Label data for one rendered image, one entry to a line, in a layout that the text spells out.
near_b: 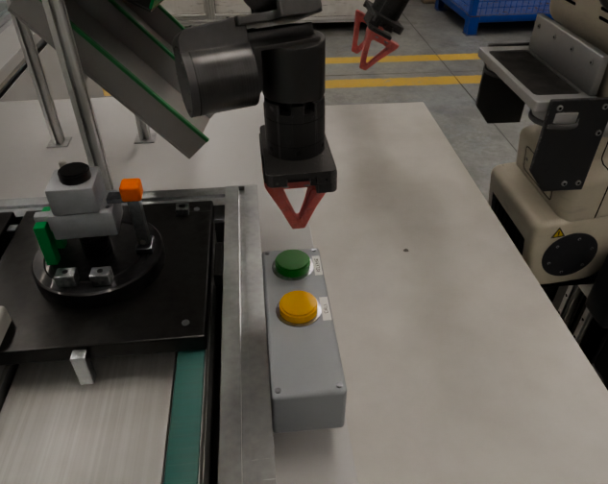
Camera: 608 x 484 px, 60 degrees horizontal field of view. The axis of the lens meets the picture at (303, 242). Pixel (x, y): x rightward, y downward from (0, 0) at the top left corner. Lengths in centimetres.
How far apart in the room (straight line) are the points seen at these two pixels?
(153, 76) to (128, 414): 51
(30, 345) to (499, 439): 48
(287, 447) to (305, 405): 9
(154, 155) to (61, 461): 66
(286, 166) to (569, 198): 64
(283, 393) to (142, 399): 15
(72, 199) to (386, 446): 40
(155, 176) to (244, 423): 61
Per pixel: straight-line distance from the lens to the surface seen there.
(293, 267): 59
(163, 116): 76
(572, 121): 91
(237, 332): 54
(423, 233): 85
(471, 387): 65
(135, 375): 59
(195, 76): 44
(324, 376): 50
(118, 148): 112
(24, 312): 61
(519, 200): 110
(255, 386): 50
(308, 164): 49
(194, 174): 99
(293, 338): 53
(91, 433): 56
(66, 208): 57
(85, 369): 56
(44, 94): 113
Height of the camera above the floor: 136
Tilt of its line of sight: 38 degrees down
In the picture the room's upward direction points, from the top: straight up
